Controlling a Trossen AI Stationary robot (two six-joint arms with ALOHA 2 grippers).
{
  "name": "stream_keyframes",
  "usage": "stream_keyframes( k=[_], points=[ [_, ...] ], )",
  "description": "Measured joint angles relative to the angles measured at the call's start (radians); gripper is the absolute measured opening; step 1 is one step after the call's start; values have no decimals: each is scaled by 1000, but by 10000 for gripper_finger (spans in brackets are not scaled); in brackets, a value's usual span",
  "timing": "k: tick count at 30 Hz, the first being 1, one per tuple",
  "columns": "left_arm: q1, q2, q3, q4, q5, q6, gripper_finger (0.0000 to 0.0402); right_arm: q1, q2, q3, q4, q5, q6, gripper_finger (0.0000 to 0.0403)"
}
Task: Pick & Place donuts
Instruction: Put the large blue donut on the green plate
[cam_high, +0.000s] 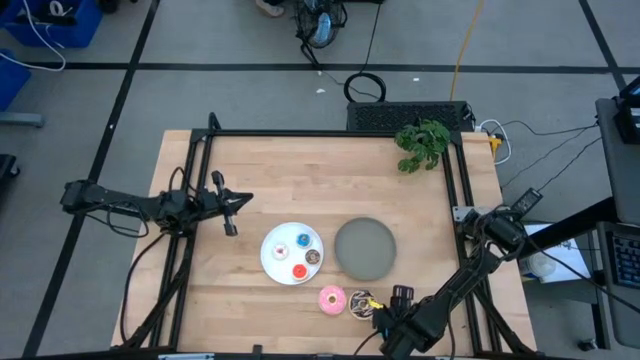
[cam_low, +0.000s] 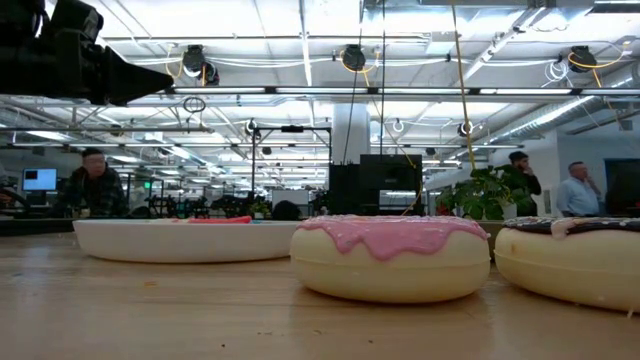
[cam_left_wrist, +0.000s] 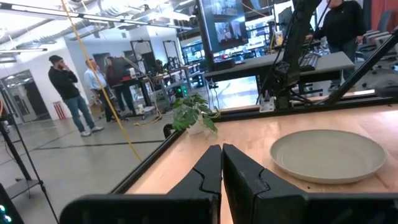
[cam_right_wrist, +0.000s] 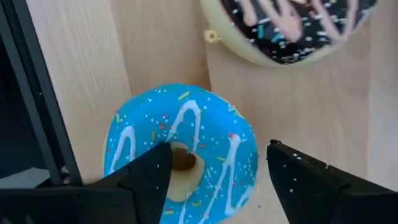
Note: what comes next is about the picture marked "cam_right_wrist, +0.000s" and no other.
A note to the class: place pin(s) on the large blue iced toy donut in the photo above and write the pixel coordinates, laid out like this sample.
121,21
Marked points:
211,149

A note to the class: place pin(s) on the large chocolate iced toy donut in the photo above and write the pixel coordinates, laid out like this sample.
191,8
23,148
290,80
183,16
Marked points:
280,31

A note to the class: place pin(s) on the black aluminium table frame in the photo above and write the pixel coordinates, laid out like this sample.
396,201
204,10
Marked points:
37,93

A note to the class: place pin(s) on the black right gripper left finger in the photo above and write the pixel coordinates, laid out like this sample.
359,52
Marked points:
146,186

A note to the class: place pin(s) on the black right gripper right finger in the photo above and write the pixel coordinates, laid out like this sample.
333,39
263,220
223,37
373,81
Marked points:
311,186

